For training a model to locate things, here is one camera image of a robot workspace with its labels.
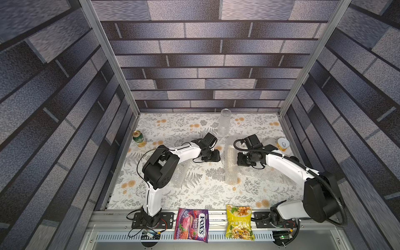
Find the bubble wrap sheet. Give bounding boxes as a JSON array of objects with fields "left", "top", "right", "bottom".
[{"left": 233, "top": 167, "right": 302, "bottom": 194}]

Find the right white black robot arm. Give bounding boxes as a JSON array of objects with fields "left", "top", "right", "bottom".
[{"left": 233, "top": 134, "right": 348, "bottom": 227}]

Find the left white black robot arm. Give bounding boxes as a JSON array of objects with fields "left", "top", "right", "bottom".
[{"left": 142, "top": 133, "right": 220, "bottom": 218}]

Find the white lidded cup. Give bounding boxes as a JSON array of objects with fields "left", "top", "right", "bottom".
[{"left": 277, "top": 138, "right": 290, "bottom": 152}]

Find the green drink can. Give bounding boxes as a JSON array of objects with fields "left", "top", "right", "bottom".
[{"left": 132, "top": 130, "right": 146, "bottom": 148}]

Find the yellow snack bag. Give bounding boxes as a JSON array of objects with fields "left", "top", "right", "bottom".
[{"left": 226, "top": 204, "right": 255, "bottom": 241}]

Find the purple Fox's candy bag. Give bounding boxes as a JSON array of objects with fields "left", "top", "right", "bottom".
[{"left": 174, "top": 208, "right": 209, "bottom": 243}]

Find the right black corrugated cable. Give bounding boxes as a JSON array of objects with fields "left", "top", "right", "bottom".
[{"left": 233, "top": 139, "right": 348, "bottom": 246}]

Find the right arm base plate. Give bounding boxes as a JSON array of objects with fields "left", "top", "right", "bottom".
[{"left": 251, "top": 211, "right": 298, "bottom": 229}]

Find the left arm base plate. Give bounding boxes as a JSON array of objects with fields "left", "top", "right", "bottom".
[{"left": 128, "top": 212, "right": 175, "bottom": 229}]

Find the aluminium front rail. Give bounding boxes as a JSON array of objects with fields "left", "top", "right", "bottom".
[{"left": 79, "top": 209, "right": 352, "bottom": 250}]

